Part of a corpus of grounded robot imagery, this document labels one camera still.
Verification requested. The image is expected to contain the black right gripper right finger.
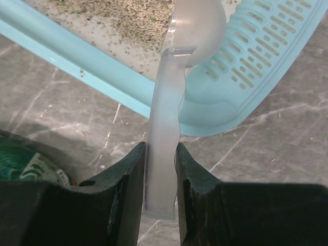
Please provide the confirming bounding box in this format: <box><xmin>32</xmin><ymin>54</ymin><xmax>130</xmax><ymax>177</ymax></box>
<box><xmin>176</xmin><ymin>143</ymin><xmax>327</xmax><ymax>245</ymax></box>

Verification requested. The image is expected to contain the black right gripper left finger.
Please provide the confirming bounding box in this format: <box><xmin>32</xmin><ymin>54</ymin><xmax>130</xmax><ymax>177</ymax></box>
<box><xmin>1</xmin><ymin>142</ymin><xmax>146</xmax><ymax>245</ymax></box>

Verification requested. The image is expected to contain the green litter bag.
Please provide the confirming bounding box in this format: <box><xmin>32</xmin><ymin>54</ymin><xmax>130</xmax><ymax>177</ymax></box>
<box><xmin>1</xmin><ymin>139</ymin><xmax>76</xmax><ymax>187</ymax></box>

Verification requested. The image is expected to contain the clear plastic scoop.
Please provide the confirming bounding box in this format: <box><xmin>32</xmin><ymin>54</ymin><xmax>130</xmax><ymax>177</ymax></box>
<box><xmin>143</xmin><ymin>0</ymin><xmax>227</xmax><ymax>220</ymax></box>

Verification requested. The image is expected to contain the teal and white litter box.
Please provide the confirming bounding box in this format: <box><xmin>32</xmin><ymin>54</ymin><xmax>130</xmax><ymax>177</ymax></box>
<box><xmin>1</xmin><ymin>1</ymin><xmax>327</xmax><ymax>136</ymax></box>

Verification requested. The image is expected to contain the pile of beige litter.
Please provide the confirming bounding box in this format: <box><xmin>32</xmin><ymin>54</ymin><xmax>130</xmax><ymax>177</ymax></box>
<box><xmin>33</xmin><ymin>0</ymin><xmax>177</xmax><ymax>70</ymax></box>

